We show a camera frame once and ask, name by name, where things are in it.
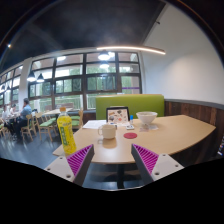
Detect white ceramic mug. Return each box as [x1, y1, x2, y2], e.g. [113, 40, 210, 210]
[97, 123, 117, 140]

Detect white paper sheet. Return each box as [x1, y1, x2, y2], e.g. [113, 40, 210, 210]
[82, 119, 108, 130]

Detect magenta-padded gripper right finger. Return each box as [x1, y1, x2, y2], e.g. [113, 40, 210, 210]
[130, 143, 185, 186]

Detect person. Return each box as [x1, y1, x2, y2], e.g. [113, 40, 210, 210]
[9, 103, 18, 118]
[1, 104, 10, 122]
[13, 97, 33, 141]

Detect yellow drink bottle orange cap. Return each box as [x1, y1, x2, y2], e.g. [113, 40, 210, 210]
[56, 106, 77, 155]

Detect black-framed picture stand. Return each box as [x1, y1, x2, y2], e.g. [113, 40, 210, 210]
[105, 106, 131, 126]

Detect green upholstered bench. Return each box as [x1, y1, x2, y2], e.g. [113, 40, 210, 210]
[95, 94, 166, 121]

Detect light wooden dining table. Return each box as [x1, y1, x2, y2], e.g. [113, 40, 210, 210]
[42, 107, 81, 118]

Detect dark pendant ceiling lamps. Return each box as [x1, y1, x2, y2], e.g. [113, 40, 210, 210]
[0, 49, 112, 93]

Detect wooden chairs with green seats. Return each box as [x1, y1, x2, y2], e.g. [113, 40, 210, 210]
[0, 109, 84, 143]

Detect dark-framed window wall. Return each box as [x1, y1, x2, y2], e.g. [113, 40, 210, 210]
[0, 50, 143, 113]

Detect long linear ceiling light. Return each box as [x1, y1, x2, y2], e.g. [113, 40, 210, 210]
[96, 45, 167, 56]

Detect white paper napkin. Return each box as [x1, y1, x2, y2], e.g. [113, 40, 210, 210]
[139, 123, 160, 133]

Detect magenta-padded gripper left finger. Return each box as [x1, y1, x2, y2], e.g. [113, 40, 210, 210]
[43, 143, 95, 187]

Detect white bowl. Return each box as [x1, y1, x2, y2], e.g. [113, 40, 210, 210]
[135, 110, 158, 126]

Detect flat round red coaster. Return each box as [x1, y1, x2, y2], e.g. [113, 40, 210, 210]
[123, 132, 138, 140]

